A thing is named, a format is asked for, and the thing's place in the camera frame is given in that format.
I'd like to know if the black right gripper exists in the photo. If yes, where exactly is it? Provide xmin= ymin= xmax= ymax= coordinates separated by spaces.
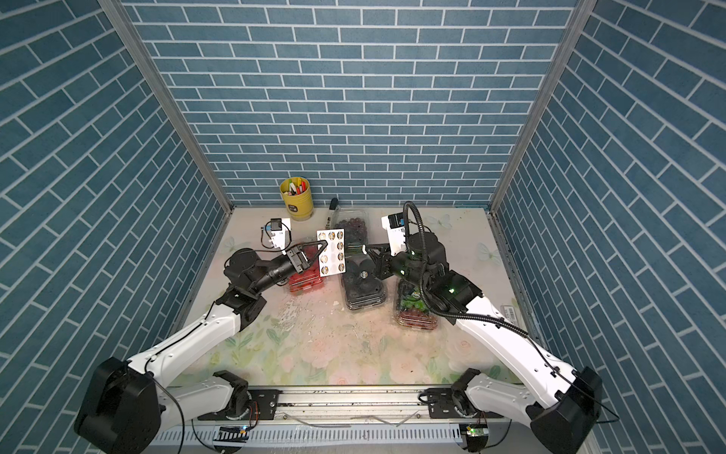
xmin=367 ymin=243 xmax=432 ymax=294

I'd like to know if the white fruit sticker sheet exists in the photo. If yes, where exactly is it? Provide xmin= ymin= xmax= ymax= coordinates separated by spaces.
xmin=317 ymin=229 xmax=346 ymax=278

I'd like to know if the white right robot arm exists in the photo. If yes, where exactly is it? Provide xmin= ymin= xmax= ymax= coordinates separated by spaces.
xmin=362 ymin=232 xmax=608 ymax=453

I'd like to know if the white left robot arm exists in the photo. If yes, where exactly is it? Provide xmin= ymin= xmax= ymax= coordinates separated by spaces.
xmin=74 ymin=239 xmax=328 ymax=453

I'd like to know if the clear box of dark grapes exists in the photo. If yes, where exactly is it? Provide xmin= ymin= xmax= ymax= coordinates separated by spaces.
xmin=335 ymin=209 xmax=370 ymax=257

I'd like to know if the clear box of strawberries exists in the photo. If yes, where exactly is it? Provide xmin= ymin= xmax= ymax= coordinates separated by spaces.
xmin=289 ymin=270 xmax=323 ymax=294

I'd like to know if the clear box of avocados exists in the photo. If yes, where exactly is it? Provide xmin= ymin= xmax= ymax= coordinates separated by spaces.
xmin=341 ymin=255 xmax=388 ymax=311

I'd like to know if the black capped marker pen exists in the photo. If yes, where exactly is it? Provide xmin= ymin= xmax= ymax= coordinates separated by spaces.
xmin=325 ymin=197 xmax=340 ymax=230

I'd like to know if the yellow pen cup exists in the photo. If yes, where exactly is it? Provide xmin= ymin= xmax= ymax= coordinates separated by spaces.
xmin=280 ymin=177 xmax=314 ymax=221

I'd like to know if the clear box of mixed grapes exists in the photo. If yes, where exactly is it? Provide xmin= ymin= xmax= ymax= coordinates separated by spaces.
xmin=394 ymin=280 xmax=438 ymax=331

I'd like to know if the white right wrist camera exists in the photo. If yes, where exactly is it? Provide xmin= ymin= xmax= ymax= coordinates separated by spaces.
xmin=381 ymin=213 xmax=406 ymax=255

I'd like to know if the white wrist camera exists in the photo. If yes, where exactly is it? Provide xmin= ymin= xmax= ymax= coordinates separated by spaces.
xmin=261 ymin=218 xmax=292 ymax=252
xmin=381 ymin=213 xmax=406 ymax=255

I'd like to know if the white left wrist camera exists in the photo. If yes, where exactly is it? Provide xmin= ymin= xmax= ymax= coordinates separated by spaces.
xmin=261 ymin=218 xmax=292 ymax=252

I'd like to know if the black corrugated cable conduit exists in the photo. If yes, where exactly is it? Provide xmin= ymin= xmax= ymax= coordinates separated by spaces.
xmin=401 ymin=201 xmax=546 ymax=353

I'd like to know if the metal base rail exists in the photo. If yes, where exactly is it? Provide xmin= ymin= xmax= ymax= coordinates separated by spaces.
xmin=163 ymin=385 xmax=585 ymax=427

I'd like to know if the white perforated cable tray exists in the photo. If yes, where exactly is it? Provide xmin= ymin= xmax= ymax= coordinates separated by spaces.
xmin=151 ymin=423 xmax=462 ymax=448

